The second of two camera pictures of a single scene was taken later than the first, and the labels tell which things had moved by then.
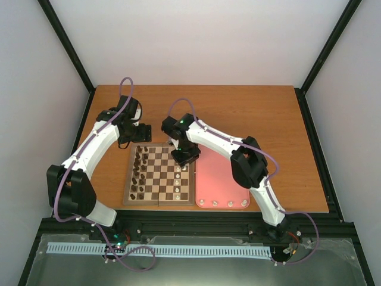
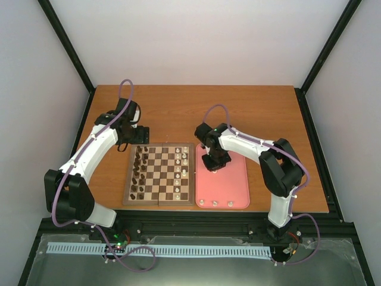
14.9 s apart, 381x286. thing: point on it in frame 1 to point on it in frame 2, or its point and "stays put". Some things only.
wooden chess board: [154, 177] stays put
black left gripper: [141, 137] stays put
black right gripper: [182, 161] to [211, 167]
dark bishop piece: [137, 162] stays put
